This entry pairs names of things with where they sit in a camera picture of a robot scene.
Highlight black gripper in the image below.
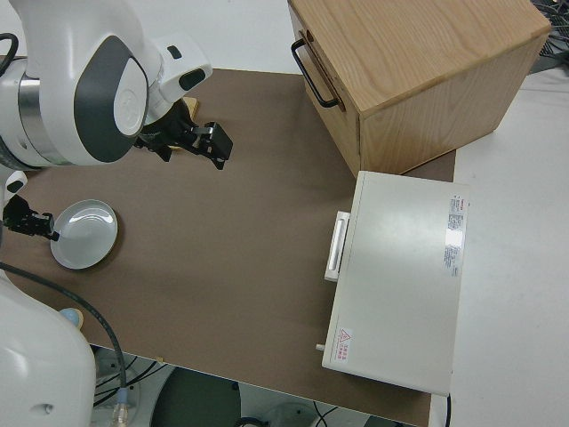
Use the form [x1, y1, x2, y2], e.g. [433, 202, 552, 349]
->
[2, 196, 61, 243]
[136, 103, 235, 171]

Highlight gray plate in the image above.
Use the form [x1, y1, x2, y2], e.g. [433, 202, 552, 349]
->
[49, 198, 121, 271]

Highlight wooden mug holder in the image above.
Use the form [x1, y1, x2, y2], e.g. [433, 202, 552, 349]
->
[171, 96, 200, 153]

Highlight brown table mat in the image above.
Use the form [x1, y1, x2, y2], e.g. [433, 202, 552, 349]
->
[0, 66, 460, 427]

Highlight small blue round knob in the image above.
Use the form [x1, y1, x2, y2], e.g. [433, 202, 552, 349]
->
[59, 308, 86, 331]

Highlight white toaster oven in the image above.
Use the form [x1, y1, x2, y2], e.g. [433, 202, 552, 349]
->
[314, 169, 473, 398]

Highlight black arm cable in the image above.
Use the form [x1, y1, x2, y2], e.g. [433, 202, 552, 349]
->
[0, 261, 131, 426]

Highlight black floor cables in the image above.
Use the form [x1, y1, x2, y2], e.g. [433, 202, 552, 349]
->
[92, 350, 164, 407]

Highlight dark round base plate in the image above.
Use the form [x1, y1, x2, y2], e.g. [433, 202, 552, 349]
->
[149, 366, 244, 427]

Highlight wooden box with black handle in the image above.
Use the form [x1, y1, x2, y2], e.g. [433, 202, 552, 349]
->
[287, 0, 553, 177]

